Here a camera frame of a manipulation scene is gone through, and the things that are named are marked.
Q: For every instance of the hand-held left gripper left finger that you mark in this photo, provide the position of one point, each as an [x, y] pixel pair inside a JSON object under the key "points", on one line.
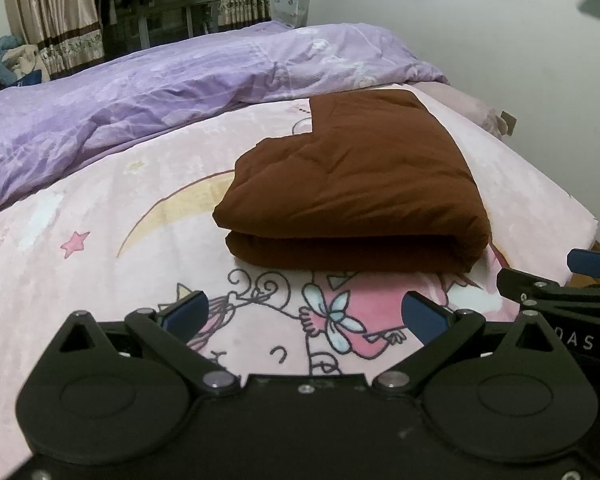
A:
{"points": [[190, 315]]}

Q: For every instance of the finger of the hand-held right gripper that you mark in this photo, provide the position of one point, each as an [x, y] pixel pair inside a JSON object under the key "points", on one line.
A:
{"points": [[580, 297], [595, 262]]}

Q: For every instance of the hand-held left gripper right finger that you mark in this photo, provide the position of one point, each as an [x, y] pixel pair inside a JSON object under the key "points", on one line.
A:
{"points": [[422, 317]]}

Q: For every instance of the brown padded jacket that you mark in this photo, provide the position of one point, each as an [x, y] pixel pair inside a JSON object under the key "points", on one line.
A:
{"points": [[360, 185]]}

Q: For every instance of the pink printed blanket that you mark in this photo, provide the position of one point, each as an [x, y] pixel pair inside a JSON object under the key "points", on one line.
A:
{"points": [[105, 270]]}

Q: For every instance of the mauve bed sheet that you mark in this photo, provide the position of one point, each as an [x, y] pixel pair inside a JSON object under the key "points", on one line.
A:
{"points": [[465, 105]]}

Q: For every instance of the purple duvet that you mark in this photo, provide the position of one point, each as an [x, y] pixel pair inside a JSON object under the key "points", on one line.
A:
{"points": [[155, 95]]}

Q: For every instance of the blue and white plush pile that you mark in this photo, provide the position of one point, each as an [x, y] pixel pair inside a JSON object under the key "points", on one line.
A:
{"points": [[20, 62]]}

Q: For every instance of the wide beige patterned curtain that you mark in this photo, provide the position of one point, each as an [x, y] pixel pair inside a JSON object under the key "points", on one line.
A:
{"points": [[55, 10]]}

